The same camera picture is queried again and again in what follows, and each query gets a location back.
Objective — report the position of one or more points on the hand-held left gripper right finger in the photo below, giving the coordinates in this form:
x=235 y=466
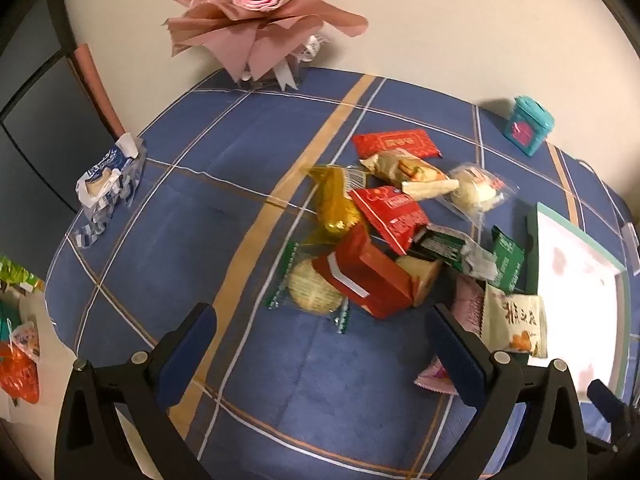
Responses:
x=457 y=350

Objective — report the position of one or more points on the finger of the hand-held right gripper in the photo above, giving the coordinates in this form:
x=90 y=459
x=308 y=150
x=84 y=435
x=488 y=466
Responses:
x=605 y=400

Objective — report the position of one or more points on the teal toy house box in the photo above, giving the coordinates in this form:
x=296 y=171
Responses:
x=525 y=127

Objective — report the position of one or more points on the pale pudding cup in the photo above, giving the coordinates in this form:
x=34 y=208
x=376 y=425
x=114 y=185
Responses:
x=420 y=275

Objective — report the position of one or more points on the golden jelly packet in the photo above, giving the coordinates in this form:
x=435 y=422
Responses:
x=335 y=205

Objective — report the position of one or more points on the clear steamed cake packet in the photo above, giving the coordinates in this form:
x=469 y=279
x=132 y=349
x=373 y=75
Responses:
x=470 y=187

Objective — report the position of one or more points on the dark green snack packet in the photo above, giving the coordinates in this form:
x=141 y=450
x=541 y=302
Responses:
x=507 y=260

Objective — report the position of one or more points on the red snack box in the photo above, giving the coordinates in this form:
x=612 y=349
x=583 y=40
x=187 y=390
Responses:
x=370 y=275

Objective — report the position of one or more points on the beige bread snack packet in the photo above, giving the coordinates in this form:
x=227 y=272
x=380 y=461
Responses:
x=400 y=170

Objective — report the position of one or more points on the red cartoon snack packet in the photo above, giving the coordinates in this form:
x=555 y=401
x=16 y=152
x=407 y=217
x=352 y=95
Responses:
x=390 y=215

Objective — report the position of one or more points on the blue white tissue pack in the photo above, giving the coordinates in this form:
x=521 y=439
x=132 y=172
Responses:
x=107 y=180

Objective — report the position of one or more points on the white snack packet orange print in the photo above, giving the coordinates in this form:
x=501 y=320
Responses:
x=510 y=317

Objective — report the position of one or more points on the green white packet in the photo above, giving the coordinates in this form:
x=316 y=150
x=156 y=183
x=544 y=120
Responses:
x=445 y=245

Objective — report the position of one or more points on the dark cabinet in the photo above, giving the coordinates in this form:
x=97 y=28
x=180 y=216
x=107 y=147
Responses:
x=40 y=125

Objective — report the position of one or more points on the pink snack packet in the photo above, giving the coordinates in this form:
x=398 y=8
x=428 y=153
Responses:
x=467 y=305

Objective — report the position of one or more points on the white tray teal rim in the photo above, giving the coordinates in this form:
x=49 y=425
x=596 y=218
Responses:
x=575 y=285

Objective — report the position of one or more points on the blue plaid tablecloth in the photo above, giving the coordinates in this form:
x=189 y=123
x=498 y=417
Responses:
x=225 y=210

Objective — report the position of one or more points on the orange strawberry bag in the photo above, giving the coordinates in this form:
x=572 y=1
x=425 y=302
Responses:
x=20 y=377

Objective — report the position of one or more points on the small white blue packet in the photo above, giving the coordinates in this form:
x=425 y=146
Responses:
x=26 y=337

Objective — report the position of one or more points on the green foil bag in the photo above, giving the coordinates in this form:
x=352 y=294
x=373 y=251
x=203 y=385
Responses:
x=15 y=272

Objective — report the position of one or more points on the pink flower bouquet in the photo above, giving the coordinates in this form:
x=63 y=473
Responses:
x=260 y=25

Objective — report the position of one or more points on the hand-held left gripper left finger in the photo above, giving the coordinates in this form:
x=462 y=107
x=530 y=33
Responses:
x=187 y=345

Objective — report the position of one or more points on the round cracker green packet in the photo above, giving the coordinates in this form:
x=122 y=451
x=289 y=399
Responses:
x=310 y=285

